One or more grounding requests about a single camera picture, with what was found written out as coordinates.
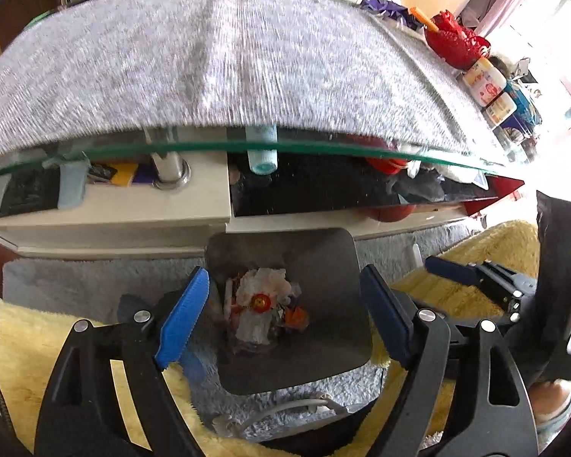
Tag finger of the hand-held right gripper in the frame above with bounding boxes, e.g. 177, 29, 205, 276
426, 256, 536, 324

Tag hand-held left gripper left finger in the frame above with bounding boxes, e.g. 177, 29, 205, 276
34, 267, 211, 457

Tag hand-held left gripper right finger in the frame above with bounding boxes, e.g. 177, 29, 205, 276
359, 264, 539, 457

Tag grey trash bin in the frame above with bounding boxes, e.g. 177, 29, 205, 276
204, 228, 374, 396

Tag white tissue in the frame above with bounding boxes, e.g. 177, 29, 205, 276
228, 267, 303, 344

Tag dark clothes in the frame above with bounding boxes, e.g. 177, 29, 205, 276
390, 171, 445, 203

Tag orange crumpled wrapper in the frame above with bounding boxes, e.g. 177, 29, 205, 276
278, 307, 310, 331

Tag person's leg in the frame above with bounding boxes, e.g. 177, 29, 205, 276
528, 381, 571, 439

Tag white table base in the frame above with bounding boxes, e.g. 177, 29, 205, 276
0, 152, 505, 260

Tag red container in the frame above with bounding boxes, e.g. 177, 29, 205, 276
366, 138, 410, 174

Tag chrome table leg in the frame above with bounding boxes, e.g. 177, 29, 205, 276
150, 152, 191, 189

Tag purple box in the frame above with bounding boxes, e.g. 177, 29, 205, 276
133, 164, 160, 184

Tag yellow box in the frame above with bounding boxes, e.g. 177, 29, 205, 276
112, 162, 139, 186

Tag yellow fluffy rug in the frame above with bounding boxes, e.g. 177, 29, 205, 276
0, 219, 543, 457

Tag white jar orange label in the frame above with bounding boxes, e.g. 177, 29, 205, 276
485, 93, 517, 127

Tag blue package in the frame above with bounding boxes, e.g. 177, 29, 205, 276
504, 81, 543, 129

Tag light blue bottle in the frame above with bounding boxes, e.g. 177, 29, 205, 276
246, 126, 279, 174

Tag red decorative basket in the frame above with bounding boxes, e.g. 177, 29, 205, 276
426, 10, 493, 70

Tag orange stick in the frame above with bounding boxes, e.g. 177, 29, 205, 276
409, 7, 441, 32

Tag grey table cloth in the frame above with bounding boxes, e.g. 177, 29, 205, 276
0, 0, 505, 172

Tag purple cloth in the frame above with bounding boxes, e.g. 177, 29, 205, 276
364, 0, 424, 24

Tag white cable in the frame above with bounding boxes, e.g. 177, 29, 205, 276
214, 397, 348, 431

